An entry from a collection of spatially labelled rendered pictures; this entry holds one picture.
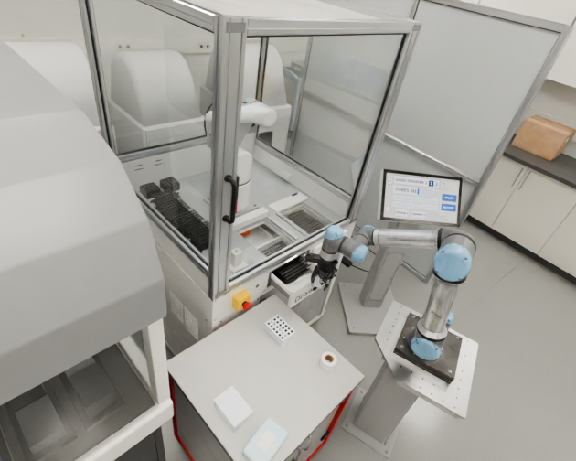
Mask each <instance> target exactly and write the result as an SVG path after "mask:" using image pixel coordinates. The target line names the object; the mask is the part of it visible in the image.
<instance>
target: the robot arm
mask: <svg viewBox="0 0 576 461"><path fill-rule="evenodd" d="M369 245H370V246H387V247H403V248H419V249H435V250H436V251H437V253H436V254H435V256H434V259H433V268H432V273H433V275H434V276H435V278H434V281H433V285H432V290H431V293H430V297H429V300H428V304H427V306H426V309H425V312H424V314H423V316H422V318H421V320H419V322H418V324H417V326H416V327H415V328H414V329H412V330H411V331H410V333H409V334H408V336H407V341H408V344H409V346H410V347H411V349H412V351H413V352H414V353H415V354H416V355H417V356H418V357H420V358H422V359H426V360H436V359H438V358H439V357H440V355H441V354H442V349H443V344H444V341H445V339H446V336H447V333H448V330H449V327H450V325H451V324H452V323H453V320H454V317H453V313H452V312H451V309H452V306H453V301H454V299H455V296H456V293H457V290H458V287H459V284H462V283H464V282H465V280H466V277H467V275H468V273H469V271H470V269H471V266H472V261H473V259H474V256H475V251H476V242H475V239H474V237H473V236H472V235H471V234H470V233H468V232H466V231H464V230H458V229H452V228H439V229H438V230H392V229H375V228H374V227H372V226H371V225H366V226H364V227H363V228H361V229H360V230H359V231H358V233H357V234H356V235H355V236H354V237H353V238H352V239H350V238H348V237H347V236H345V235H344V230H343V229H342V228H341V227H339V226H336V225H331V226H329V227H328V228H327V229H326V232H325V237H324V240H323V244H322V247H321V251H320V254H315V253H308V254H307V255H305V257H304V258H305V260H306V261H307V262H311V263H317V266H316V267H315V268H314V270H313V273H312V275H311V284H312V287H313V288H314V287H317V288H319V289H322V285H321V284H320V283H321V282H324V283H325V284H329V281H328V280H329V279H331V280H332V279H333V278H334V277H336V273H337V270H338V269H337V268H336V265H337V264H338V260H336V256H337V253H338V252H340V253H342V254H343V255H345V256H346V257H348V258H350V259H351V260H353V261H356V262H358V263H362V262H364V260H365V259H366V257H367V255H368V251H369V248H368V246H369ZM317 275H318V276H317Z"/></svg>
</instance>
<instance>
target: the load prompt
mask: <svg viewBox="0 0 576 461"><path fill-rule="evenodd" d="M394 184H401V185H409V186H417V187H427V188H440V180H436V179H428V178H419V177H404V176H395V175H394Z"/></svg>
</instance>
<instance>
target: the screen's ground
mask: <svg viewBox="0 0 576 461"><path fill-rule="evenodd" d="M394 175H395V176H404V177H418V176H410V175H402V174H394V173H387V177H394ZM419 178H428V179H436V180H440V188H428V189H436V190H440V194H439V197H429V196H421V195H412V194H411V188H427V187H417V186H409V185H401V184H394V179H393V185H387V179H386V192H385V205H388V206H391V213H388V212H384V217H389V218H399V219H408V220H427V221H437V222H446V223H457V210H458V195H459V181H458V180H451V179H442V178H434V177H419ZM393 194H399V195H408V196H416V197H426V198H438V199H439V208H438V211H431V210H422V209H409V210H410V213H409V217H408V218H406V217H397V216H394V209H405V208H395V207H392V197H393ZM442 194H449V195H457V200H456V202H450V201H442ZM442 203H443V204H453V205H456V212H452V211H443V210H441V207H442ZM385 205H384V209H385ZM411 210H421V211H426V219H416V218H412V217H411Z"/></svg>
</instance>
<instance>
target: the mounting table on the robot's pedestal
mask: <svg viewBox="0 0 576 461"><path fill-rule="evenodd" d="M409 313H413V314H414V315H416V316H419V317H422V316H423V315H422V314H420V313H418V312H416V311H414V310H412V309H410V308H408V307H406V306H404V305H402V304H400V303H398V302H396V301H392V303H391V305H390V307H389V311H388V313H387V314H386V316H385V318H384V320H383V322H382V324H381V326H380V329H379V332H378V334H377V335H376V337H375V341H376V343H377V345H378V347H379V350H380V352H381V354H382V356H383V358H384V360H385V361H386V363H387V365H388V367H389V370H390V372H391V374H392V376H393V378H394V380H396V381H397V384H398V385H400V386H401V387H402V388H404V389H406V390H407V391H410V392H412V393H413V394H415V395H417V396H418V397H420V398H422V399H424V400H425V401H426V402H428V403H430V404H432V405H434V406H435V407H437V408H439V409H440V410H442V411H444V412H446V413H448V414H450V415H451V416H452V417H454V418H456V419H458V418H459V417H460V418H462V419H464V418H465V417H466V413H467V407H468V402H469V396H470V390H471V385H472V380H473V375H474V369H475V359H476V353H477V349H478V343H477V342H475V341H473V340H472V339H470V338H467V337H465V336H463V335H461V334H459V333H457V332H455V331H453V330H451V329H450V328H449V330H448V331H450V332H452V333H454V334H455V335H457V336H459V337H461V338H463V341H462V346H461V350H460V355H459V359H458V364H457V369H456V373H455V378H454V380H453V382H451V384H449V383H447V382H444V385H443V387H441V386H439V385H438V384H436V383H434V382H432V381H430V380H428V379H426V378H424V377H423V376H422V375H420V374H418V373H417V372H415V371H413V370H410V369H409V368H407V367H405V366H403V365H402V364H400V363H398V362H397V361H395V360H394V359H391V358H389V357H388V356H386V355H384V352H385V350H386V348H387V345H388V344H389V340H390V338H391V336H392V333H393V331H394V329H395V326H396V325H397V323H398V320H399V318H400V316H402V317H404V318H406V319H407V317H408V315H409Z"/></svg>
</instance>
